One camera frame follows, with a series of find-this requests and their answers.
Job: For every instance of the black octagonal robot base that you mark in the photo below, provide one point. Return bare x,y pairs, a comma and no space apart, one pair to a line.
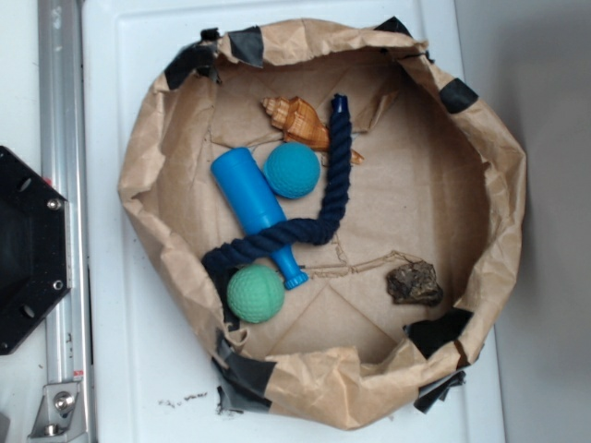
34,270

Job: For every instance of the blue golf ball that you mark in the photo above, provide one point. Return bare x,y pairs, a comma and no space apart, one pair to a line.
292,170

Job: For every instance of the blue plastic bottle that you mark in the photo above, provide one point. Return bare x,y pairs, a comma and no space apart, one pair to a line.
257,209

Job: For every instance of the green golf ball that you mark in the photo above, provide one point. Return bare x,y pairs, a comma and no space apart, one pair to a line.
255,294

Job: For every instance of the brown spiral seashell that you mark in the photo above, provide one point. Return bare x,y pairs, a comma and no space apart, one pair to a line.
298,121

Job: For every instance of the dark brown rock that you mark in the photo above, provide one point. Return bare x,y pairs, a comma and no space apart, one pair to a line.
414,283

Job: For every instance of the brown paper bag basin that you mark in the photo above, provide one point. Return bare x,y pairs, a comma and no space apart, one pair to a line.
443,181

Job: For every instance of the aluminium frame rail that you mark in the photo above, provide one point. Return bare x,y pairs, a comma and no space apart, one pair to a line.
68,326

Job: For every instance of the metal corner bracket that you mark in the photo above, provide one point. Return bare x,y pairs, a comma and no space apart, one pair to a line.
60,417

